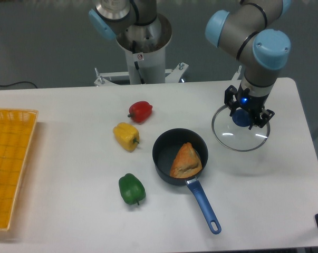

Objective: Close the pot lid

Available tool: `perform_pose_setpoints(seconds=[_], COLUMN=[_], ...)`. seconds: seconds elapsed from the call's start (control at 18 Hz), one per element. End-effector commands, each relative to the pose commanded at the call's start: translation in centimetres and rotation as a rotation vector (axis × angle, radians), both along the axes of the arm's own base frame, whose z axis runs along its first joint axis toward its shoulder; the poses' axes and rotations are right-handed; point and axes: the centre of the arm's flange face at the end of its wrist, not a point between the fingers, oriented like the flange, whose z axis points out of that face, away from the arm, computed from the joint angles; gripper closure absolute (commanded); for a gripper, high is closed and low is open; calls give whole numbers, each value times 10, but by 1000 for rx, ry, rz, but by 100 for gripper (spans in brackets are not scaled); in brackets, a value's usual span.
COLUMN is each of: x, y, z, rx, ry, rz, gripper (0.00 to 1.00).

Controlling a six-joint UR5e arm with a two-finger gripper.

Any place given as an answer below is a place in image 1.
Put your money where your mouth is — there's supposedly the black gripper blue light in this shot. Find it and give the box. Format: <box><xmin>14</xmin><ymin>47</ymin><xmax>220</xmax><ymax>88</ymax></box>
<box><xmin>224</xmin><ymin>85</ymin><xmax>275</xmax><ymax>130</ymax></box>

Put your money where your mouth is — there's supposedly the glass pot lid blue knob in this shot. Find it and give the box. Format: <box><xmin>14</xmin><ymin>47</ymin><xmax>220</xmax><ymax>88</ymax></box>
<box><xmin>211</xmin><ymin>105</ymin><xmax>271</xmax><ymax>152</ymax></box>

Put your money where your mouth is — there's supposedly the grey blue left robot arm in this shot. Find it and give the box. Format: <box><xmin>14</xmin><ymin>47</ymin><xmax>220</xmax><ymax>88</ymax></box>
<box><xmin>89</xmin><ymin>1</ymin><xmax>285</xmax><ymax>127</ymax></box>

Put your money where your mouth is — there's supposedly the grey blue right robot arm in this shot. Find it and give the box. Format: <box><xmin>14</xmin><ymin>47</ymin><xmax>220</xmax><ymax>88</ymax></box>
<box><xmin>205</xmin><ymin>1</ymin><xmax>291</xmax><ymax>118</ymax></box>

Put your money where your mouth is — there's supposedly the triangular baked scone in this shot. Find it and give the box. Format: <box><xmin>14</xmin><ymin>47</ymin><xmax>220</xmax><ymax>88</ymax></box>
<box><xmin>170</xmin><ymin>142</ymin><xmax>203</xmax><ymax>179</ymax></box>

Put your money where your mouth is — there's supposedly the red bell pepper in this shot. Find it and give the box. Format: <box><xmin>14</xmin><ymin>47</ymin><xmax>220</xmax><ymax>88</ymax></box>
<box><xmin>128</xmin><ymin>101</ymin><xmax>153</xmax><ymax>123</ymax></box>

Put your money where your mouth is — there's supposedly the yellow bell pepper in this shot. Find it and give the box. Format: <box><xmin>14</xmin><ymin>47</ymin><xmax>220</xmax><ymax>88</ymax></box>
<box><xmin>113</xmin><ymin>122</ymin><xmax>140</xmax><ymax>152</ymax></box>

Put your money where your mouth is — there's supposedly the green bell pepper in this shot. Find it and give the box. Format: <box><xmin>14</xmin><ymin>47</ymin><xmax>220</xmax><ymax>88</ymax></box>
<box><xmin>118</xmin><ymin>173</ymin><xmax>146</xmax><ymax>205</ymax></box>

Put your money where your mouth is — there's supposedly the yellow wicker basket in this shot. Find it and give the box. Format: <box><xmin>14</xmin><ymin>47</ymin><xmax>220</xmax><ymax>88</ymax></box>
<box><xmin>0</xmin><ymin>108</ymin><xmax>38</xmax><ymax>231</ymax></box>

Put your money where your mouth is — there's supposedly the dark pot with blue handle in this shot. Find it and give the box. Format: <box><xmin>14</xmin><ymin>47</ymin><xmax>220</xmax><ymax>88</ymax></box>
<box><xmin>152</xmin><ymin>128</ymin><xmax>221</xmax><ymax>235</ymax></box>

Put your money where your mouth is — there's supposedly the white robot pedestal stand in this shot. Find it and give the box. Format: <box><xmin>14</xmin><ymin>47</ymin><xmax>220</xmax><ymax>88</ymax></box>
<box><xmin>93</xmin><ymin>48</ymin><xmax>189</xmax><ymax>86</ymax></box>

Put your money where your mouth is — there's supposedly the black cable on floor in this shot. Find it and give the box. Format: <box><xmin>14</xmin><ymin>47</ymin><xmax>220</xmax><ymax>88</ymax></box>
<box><xmin>0</xmin><ymin>81</ymin><xmax>39</xmax><ymax>90</ymax></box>

